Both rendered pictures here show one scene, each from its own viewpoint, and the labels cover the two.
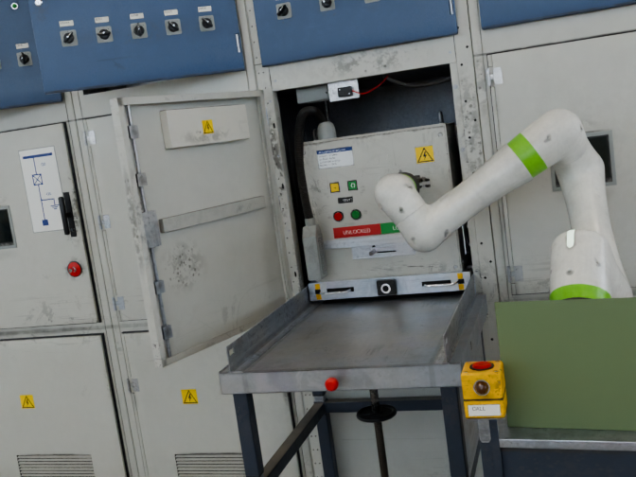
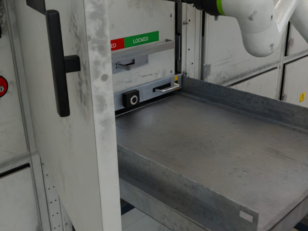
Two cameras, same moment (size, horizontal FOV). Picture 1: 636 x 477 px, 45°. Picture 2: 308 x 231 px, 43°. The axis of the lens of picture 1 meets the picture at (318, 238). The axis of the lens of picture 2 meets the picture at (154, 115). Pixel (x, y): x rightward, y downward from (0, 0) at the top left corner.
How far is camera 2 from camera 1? 2.01 m
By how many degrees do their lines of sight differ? 61
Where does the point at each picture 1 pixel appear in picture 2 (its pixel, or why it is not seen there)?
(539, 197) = not seen: hidden behind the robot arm
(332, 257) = not seen: hidden behind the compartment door
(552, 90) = not seen: outside the picture
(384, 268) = (125, 81)
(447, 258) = (167, 65)
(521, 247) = (212, 50)
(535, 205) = (221, 17)
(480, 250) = (187, 55)
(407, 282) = (143, 90)
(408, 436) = (135, 220)
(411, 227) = (273, 34)
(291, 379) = (295, 215)
